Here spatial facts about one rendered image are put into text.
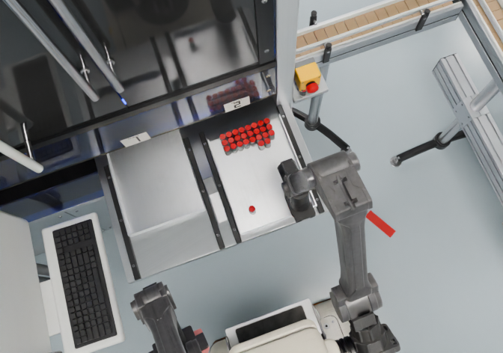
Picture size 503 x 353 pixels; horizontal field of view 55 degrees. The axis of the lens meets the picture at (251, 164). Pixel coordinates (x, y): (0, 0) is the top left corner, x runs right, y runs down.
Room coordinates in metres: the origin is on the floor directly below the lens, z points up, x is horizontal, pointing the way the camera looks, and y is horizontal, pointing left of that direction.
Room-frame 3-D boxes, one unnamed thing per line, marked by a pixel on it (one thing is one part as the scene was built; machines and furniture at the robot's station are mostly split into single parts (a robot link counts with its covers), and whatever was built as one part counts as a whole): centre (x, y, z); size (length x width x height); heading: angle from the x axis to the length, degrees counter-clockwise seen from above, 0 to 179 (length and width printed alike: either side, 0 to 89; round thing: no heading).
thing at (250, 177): (0.43, -0.03, 0.90); 0.34 x 0.26 x 0.04; 10
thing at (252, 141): (0.54, -0.01, 0.90); 0.18 x 0.02 x 0.05; 100
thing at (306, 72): (0.71, -0.23, 0.99); 0.08 x 0.07 x 0.07; 9
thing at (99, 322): (0.20, 0.62, 0.82); 0.40 x 0.14 x 0.02; 8
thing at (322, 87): (0.75, -0.24, 0.87); 0.14 x 0.13 x 0.02; 9
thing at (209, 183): (0.37, 0.14, 0.91); 0.14 x 0.03 x 0.06; 10
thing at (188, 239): (0.45, 0.15, 0.87); 0.70 x 0.48 x 0.02; 99
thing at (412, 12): (0.89, -0.49, 0.92); 0.69 x 0.16 x 0.16; 99
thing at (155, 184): (0.49, 0.33, 0.90); 0.34 x 0.26 x 0.04; 9
